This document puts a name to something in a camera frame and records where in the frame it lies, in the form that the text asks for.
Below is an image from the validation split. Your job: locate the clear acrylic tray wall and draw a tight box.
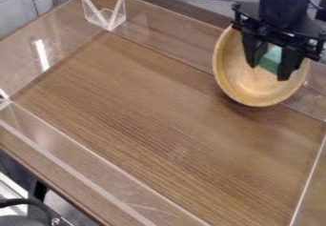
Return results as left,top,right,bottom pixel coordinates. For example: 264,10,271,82
0,96,208,226

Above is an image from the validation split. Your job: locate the brown wooden bowl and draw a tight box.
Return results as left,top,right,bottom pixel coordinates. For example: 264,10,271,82
212,27,309,107

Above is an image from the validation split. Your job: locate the black table leg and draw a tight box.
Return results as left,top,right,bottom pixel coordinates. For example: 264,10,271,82
28,180,48,202

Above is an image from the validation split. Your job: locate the green rectangular block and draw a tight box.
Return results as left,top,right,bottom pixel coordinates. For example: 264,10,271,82
258,40,317,81

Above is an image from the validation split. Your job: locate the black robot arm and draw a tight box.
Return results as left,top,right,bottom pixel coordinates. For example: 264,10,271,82
231,0,326,81

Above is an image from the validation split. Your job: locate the black cable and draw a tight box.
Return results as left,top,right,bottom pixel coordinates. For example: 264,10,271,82
0,196,45,226

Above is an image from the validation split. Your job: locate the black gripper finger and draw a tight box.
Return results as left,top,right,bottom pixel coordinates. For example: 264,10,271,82
242,32,267,68
278,46,305,81

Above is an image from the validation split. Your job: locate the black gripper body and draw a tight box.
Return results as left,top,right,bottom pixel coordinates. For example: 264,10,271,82
231,2,326,61

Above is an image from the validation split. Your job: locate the clear acrylic corner bracket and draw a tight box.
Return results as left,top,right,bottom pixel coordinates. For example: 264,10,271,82
81,0,126,31

